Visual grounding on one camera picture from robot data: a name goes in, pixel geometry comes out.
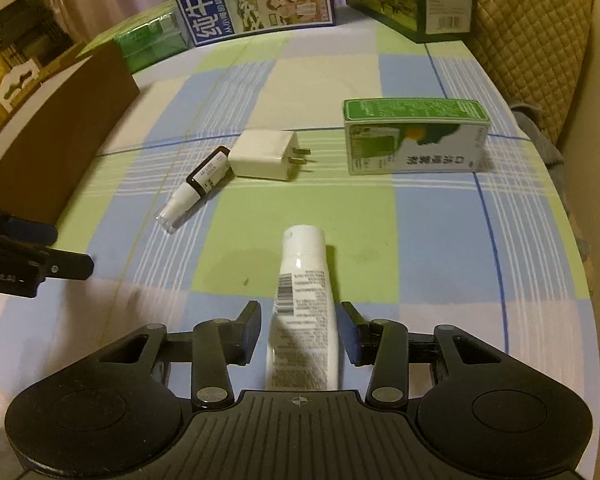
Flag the black metal rack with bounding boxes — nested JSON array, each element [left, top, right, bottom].
[[0, 0, 77, 69]]

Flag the green milk carton box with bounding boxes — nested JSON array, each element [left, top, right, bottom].
[[342, 0, 481, 44]]

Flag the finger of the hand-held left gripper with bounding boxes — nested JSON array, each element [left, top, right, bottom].
[[10, 245, 95, 281], [0, 203, 59, 247]]

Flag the brown storage box white inside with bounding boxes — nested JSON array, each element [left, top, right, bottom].
[[0, 40, 141, 226]]

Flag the plaid bedsheet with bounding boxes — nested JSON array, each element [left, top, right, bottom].
[[0, 22, 594, 413]]

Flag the quilted beige cushion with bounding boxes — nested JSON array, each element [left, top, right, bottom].
[[472, 0, 597, 152]]

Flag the white carved chair back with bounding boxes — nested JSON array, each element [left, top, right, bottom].
[[0, 57, 44, 111]]

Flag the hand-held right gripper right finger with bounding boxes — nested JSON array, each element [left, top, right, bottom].
[[340, 301, 482, 405]]

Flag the blue milk carton box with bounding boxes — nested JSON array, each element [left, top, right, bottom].
[[160, 0, 337, 49]]

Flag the grey cloth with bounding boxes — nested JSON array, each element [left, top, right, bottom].
[[509, 100, 567, 167]]

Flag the green white medicine box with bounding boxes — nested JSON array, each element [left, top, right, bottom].
[[342, 98, 492, 176]]

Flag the brown spray bottle white cap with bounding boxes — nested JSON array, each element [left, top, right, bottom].
[[155, 145, 231, 235]]

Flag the white cream tube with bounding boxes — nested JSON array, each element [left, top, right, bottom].
[[263, 224, 342, 392]]

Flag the white plug charger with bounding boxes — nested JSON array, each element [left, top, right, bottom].
[[228, 129, 315, 182]]

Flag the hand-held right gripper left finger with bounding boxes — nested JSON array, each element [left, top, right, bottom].
[[99, 301, 264, 409]]

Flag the green drink cartons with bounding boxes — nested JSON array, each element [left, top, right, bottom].
[[77, 0, 189, 74]]

